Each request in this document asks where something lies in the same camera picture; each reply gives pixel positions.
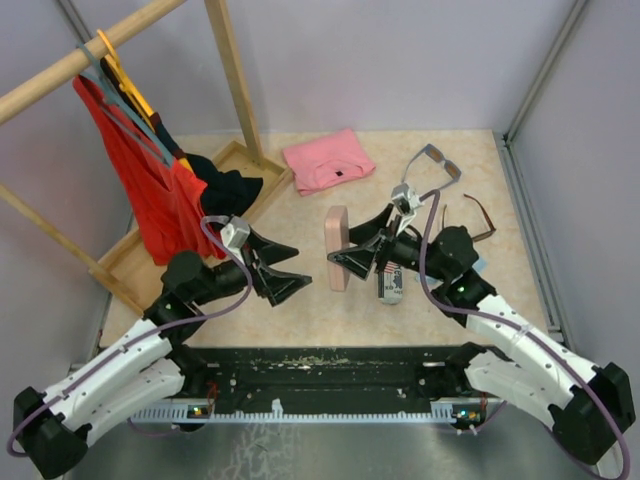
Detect dark navy garment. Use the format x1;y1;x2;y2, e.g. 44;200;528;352
99;57;265;234

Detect grey blue frame sunglasses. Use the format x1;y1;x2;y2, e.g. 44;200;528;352
401;143;462;191

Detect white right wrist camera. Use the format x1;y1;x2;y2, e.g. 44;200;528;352
391;182;423;216

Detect folded pink shirt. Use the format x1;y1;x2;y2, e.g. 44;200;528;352
282;128;376;197

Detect tortoiseshell brown sunglasses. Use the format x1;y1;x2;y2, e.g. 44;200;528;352
454;193;497;244

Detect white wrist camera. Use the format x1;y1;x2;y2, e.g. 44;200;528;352
391;182;423;216
220;216;251;259

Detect light blue cleaning cloth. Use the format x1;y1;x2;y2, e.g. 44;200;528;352
472;257;487;274

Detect wooden clothes rack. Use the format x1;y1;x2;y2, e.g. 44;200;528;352
0;0;295;316

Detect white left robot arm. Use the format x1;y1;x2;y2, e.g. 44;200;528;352
6;216;312;479

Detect yellow hanger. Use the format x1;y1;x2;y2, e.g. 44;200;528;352
96;29;193;172

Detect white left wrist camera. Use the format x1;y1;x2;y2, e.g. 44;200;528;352
220;216;251;259

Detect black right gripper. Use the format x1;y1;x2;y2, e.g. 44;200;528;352
329;204;449;282

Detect flag newspaper print glasses case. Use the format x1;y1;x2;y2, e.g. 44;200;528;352
377;262;404;305

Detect grey blue hanger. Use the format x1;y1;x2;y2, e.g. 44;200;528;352
77;44;174;167

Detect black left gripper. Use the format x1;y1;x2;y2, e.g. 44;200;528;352
192;227;312;306

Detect pink glasses case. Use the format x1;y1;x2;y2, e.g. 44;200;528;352
324;205;350;292

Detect red hanging shirt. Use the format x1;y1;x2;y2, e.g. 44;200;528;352
72;75;225;265

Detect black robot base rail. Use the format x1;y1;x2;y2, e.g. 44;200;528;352
130;346;504;433

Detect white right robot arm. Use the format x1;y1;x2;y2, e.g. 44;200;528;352
325;207;636;478

